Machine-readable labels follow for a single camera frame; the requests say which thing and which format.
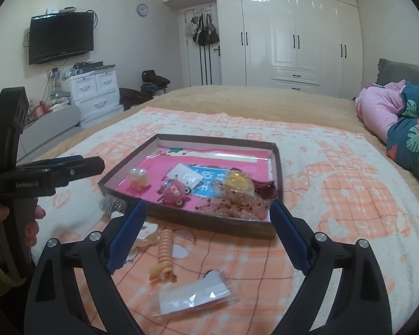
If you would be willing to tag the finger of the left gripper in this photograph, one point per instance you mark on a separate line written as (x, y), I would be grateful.
(63, 177)
(76, 163)

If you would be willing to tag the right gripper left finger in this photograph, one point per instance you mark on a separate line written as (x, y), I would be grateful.
(54, 304)

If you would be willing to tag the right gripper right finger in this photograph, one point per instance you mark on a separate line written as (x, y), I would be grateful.
(343, 290)

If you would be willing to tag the pink fuzzy hair clip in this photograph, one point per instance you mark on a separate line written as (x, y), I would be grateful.
(174, 193)

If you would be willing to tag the cream white hair claw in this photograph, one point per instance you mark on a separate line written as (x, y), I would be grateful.
(147, 236)

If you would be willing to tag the sheer floral hair bow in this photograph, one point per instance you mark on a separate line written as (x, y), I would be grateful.
(235, 204)

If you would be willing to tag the earring card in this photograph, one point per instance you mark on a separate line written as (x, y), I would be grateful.
(208, 292)

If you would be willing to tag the person's left hand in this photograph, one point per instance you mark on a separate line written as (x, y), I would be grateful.
(26, 212)

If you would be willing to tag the brown shallow cardboard box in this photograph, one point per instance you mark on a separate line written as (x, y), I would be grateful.
(236, 227)

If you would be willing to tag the grey striped hair clip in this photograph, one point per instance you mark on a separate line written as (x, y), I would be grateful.
(110, 204)

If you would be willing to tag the large pearl hair clip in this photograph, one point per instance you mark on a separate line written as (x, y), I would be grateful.
(139, 179)

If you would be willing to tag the white drawer cabinet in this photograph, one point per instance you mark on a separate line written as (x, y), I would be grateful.
(96, 94)

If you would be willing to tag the white card in bag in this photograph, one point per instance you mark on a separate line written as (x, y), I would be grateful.
(184, 174)

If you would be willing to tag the dark clothes pile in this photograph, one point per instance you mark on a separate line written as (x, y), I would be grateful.
(152, 84)

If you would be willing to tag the peach spiral hair claw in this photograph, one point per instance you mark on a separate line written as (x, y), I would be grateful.
(163, 270)

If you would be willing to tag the dark red snap clip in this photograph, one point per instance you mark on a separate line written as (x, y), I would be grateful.
(265, 189)

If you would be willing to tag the blue floral quilt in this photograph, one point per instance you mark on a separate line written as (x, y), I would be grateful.
(403, 137)

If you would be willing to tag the hanging black bags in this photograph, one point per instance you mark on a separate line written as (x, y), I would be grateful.
(202, 30)

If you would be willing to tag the pink padded jacket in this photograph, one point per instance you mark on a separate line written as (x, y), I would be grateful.
(377, 107)

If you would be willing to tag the tan bed cover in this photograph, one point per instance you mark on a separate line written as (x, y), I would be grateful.
(270, 104)

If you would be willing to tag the white wardrobe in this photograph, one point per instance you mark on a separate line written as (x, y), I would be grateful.
(312, 46)

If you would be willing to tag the wall mounted black television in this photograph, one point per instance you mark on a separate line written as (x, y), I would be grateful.
(58, 36)

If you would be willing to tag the round wall clock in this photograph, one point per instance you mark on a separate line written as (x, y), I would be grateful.
(142, 10)

